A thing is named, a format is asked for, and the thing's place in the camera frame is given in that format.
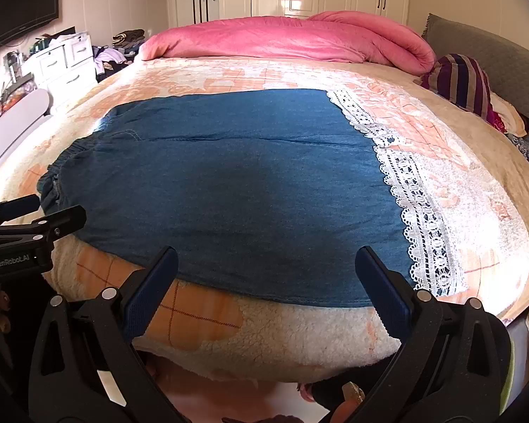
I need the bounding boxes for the blue denim lace-trimmed pants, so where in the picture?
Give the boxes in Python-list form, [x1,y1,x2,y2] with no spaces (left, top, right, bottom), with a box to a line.
[37,89,460,307]

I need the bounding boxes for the white drawer cabinet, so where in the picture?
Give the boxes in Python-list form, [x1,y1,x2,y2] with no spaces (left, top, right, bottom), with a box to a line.
[22,32,97,115]

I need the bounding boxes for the clothes pile on floor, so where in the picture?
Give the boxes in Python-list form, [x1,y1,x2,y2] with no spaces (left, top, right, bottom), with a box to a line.
[92,29,146,82]

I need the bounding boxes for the tan bed sheet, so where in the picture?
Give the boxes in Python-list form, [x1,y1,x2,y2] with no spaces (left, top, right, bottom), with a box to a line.
[347,61,529,323]

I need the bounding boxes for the cream pillow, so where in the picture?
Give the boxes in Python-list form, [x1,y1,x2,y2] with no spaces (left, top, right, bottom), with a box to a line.
[490,93,528,137]

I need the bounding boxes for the striped purple pillow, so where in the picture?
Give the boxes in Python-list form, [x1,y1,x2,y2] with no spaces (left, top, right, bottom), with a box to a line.
[415,54,505,134]

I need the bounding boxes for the grey padded headboard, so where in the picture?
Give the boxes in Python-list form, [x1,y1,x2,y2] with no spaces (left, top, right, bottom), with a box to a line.
[422,13,529,142]

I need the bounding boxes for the pink quilt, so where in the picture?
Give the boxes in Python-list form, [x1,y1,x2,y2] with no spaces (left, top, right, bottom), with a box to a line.
[138,11,436,75]

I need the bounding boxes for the black wall television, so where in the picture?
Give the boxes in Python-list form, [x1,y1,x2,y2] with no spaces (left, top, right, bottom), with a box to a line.
[0,0,61,55]

